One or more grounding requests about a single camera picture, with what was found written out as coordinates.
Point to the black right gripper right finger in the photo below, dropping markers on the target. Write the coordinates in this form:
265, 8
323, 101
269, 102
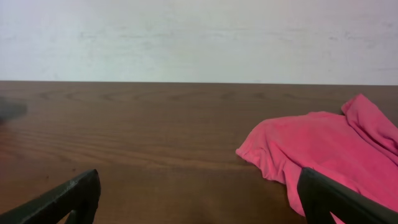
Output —
323, 199

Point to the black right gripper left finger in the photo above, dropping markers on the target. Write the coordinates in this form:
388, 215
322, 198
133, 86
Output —
76, 200

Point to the red printed t-shirt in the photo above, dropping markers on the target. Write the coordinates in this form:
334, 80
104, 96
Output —
357, 149

